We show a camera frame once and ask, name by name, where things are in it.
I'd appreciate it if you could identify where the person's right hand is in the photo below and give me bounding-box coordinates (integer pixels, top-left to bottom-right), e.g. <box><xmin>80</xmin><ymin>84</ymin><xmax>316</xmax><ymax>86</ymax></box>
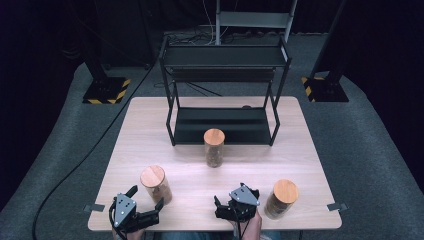
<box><xmin>232</xmin><ymin>213</ymin><xmax>264</xmax><ymax>240</ymax></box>

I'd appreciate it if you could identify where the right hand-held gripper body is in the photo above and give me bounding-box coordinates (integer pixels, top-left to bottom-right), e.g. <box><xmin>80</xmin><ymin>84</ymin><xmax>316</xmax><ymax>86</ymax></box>
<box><xmin>214</xmin><ymin>185</ymin><xmax>261</xmax><ymax>224</ymax></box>

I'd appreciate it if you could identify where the long black floor cable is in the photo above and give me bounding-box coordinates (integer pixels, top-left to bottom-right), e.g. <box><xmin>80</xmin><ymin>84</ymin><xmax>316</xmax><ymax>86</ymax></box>
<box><xmin>31</xmin><ymin>54</ymin><xmax>160</xmax><ymax>240</ymax></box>

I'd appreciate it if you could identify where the grey metal frame stand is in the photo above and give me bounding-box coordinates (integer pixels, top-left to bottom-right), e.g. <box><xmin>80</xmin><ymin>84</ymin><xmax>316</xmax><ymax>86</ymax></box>
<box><xmin>214</xmin><ymin>0</ymin><xmax>299</xmax><ymax>46</ymax></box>

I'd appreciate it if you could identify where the tangle of floor cables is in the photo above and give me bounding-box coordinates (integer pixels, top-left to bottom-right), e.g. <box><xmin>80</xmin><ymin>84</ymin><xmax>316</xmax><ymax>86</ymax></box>
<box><xmin>165</xmin><ymin>24</ymin><xmax>289</xmax><ymax>46</ymax></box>

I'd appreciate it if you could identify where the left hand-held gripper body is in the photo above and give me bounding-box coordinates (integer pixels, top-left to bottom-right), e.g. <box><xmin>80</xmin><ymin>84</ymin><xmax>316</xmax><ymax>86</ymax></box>
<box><xmin>109</xmin><ymin>193</ymin><xmax>161</xmax><ymax>234</ymax></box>

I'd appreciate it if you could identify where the grey table clamp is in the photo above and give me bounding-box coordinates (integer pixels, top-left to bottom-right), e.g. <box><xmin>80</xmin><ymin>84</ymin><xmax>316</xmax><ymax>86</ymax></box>
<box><xmin>326</xmin><ymin>201</ymin><xmax>350</xmax><ymax>213</ymax></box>
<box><xmin>83</xmin><ymin>203</ymin><xmax>106</xmax><ymax>214</ymax></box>

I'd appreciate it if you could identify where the black metal shelf rack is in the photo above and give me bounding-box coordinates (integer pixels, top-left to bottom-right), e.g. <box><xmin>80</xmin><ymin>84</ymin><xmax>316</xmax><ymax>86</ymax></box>
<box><xmin>158</xmin><ymin>34</ymin><xmax>293</xmax><ymax>148</ymax></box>

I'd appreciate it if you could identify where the black stand with striped base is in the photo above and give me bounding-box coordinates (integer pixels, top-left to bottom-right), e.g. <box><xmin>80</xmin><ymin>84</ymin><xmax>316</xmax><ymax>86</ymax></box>
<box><xmin>301</xmin><ymin>0</ymin><xmax>350</xmax><ymax>104</ymax></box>
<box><xmin>79</xmin><ymin>0</ymin><xmax>132</xmax><ymax>105</ymax></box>

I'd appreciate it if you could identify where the wooden-lid jar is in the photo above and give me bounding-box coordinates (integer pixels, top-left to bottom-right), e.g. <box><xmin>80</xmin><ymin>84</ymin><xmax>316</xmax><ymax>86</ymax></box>
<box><xmin>203</xmin><ymin>128</ymin><xmax>226</xmax><ymax>169</ymax></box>
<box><xmin>139</xmin><ymin>164</ymin><xmax>174</xmax><ymax>206</ymax></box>
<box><xmin>263</xmin><ymin>178</ymin><xmax>300</xmax><ymax>221</ymax></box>

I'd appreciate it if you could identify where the person's left hand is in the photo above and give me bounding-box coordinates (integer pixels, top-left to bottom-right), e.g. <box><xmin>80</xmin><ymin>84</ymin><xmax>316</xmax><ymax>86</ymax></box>
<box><xmin>113</xmin><ymin>228</ymin><xmax>145</xmax><ymax>240</ymax></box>

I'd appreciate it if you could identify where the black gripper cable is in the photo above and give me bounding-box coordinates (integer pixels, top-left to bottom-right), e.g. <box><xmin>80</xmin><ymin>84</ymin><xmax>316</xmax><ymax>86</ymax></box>
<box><xmin>234</xmin><ymin>213</ymin><xmax>249</xmax><ymax>240</ymax></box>
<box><xmin>108</xmin><ymin>201</ymin><xmax>129</xmax><ymax>240</ymax></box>

